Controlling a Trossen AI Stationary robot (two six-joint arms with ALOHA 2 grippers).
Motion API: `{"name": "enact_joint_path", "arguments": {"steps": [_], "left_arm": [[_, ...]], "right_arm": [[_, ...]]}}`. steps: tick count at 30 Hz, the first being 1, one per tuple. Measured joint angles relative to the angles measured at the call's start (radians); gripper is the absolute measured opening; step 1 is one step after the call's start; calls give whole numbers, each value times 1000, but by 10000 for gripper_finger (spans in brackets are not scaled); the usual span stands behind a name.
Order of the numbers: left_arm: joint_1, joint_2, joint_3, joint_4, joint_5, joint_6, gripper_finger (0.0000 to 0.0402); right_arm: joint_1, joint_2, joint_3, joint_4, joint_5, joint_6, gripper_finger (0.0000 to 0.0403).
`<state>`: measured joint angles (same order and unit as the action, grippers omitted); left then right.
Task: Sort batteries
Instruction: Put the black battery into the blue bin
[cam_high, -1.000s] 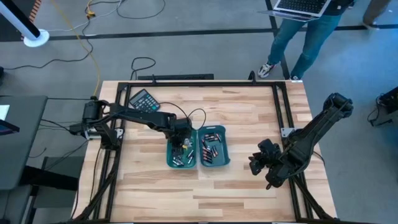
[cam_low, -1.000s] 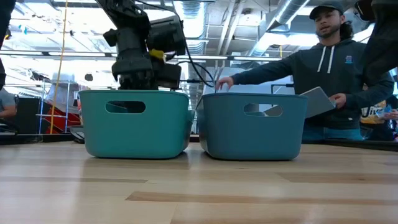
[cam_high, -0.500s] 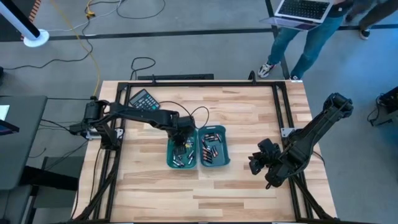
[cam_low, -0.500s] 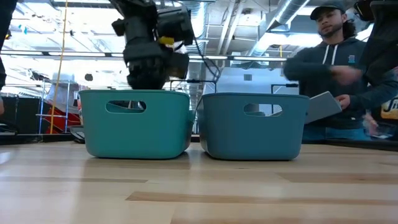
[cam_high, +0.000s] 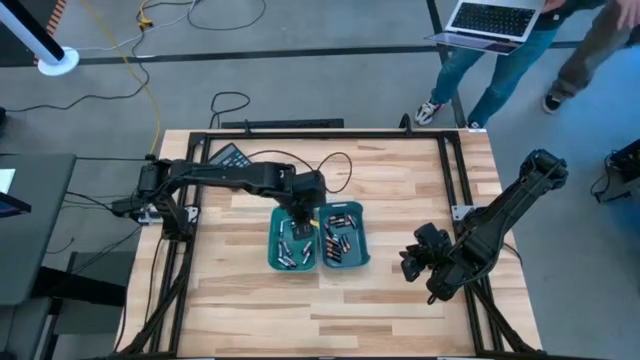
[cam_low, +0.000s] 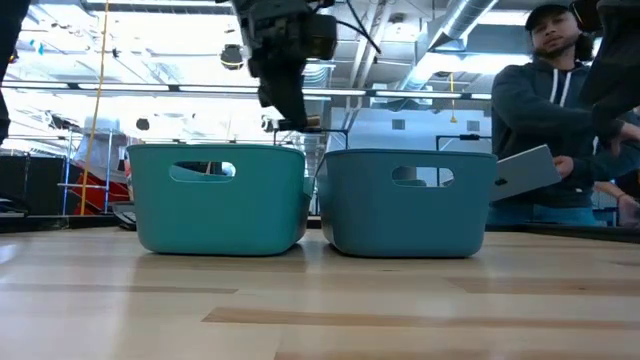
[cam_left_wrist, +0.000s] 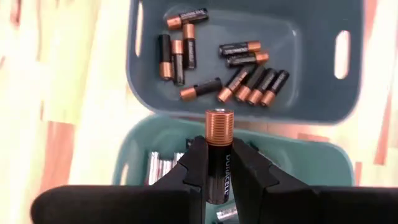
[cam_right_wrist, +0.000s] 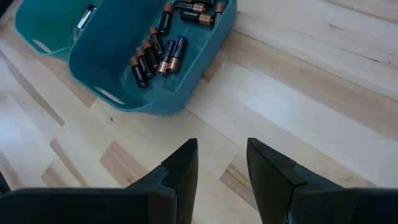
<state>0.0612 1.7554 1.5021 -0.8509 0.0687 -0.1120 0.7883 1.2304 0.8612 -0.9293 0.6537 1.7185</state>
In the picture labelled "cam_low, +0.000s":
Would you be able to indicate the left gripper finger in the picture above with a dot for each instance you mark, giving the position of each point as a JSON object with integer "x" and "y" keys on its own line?
{"x": 265, "y": 95}
{"x": 290, "y": 100}

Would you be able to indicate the blue-grey plastic bin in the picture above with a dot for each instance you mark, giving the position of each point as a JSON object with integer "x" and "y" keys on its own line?
{"x": 405, "y": 225}

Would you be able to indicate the black ceiling lamp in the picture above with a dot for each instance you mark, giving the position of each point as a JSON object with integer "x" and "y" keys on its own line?
{"x": 231, "y": 56}

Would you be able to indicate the long ceiling light strip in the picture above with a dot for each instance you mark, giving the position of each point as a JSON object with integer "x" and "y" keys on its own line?
{"x": 200, "y": 89}

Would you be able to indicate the teal green plastic bin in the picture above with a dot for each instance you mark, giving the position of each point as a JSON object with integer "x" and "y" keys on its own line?
{"x": 215, "y": 220}

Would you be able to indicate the black desktop calculator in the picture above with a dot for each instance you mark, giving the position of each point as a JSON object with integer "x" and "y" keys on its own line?
{"x": 125, "y": 217}

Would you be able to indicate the white rack with red bins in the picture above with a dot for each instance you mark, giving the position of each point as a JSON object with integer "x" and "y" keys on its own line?
{"x": 97, "y": 195}

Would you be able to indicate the person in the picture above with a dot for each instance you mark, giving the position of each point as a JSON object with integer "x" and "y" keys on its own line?
{"x": 620, "y": 60}
{"x": 9, "y": 30}
{"x": 620, "y": 162}
{"x": 530, "y": 110}

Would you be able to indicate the silver laptop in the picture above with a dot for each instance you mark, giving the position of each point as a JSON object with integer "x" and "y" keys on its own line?
{"x": 525, "y": 172}

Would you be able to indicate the black cabinet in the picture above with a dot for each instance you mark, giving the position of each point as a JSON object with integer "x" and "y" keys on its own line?
{"x": 30, "y": 185}

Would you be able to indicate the silver spiral ceiling duct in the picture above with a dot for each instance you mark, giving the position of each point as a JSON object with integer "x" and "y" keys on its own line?
{"x": 317, "y": 75}
{"x": 460, "y": 20}

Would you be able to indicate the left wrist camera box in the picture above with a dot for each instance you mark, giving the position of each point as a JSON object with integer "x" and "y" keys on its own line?
{"x": 320, "y": 36}

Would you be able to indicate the black aluminium table frame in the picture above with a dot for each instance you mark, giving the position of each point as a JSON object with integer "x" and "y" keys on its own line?
{"x": 50, "y": 222}

